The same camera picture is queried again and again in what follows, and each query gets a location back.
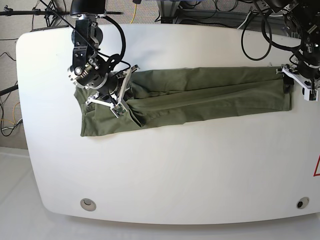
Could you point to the olive green T-shirt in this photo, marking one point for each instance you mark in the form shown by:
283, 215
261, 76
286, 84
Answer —
165, 97

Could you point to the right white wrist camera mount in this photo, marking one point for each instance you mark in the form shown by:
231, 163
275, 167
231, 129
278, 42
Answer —
117, 97

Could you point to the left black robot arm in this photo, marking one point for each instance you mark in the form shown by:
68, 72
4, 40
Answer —
301, 17

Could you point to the black tripod stand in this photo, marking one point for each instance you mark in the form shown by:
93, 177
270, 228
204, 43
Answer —
49, 16

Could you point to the right table grommet hole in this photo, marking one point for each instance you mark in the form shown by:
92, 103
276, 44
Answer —
302, 203

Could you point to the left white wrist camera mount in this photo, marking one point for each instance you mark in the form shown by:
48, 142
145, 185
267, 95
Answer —
310, 86

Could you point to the left table grommet hole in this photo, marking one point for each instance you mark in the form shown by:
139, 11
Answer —
88, 205

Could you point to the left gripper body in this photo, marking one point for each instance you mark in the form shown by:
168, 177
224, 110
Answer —
308, 57

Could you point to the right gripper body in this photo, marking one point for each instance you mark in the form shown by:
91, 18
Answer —
94, 73

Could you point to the grey metal frame base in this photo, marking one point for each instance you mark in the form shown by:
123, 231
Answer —
201, 12

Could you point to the table grommet hole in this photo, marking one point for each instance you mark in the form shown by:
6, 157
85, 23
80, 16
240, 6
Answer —
88, 205
302, 203

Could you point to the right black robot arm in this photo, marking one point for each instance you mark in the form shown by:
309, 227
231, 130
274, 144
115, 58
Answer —
87, 36

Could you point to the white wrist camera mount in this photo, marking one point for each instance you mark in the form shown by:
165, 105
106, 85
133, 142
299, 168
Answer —
310, 86
117, 97

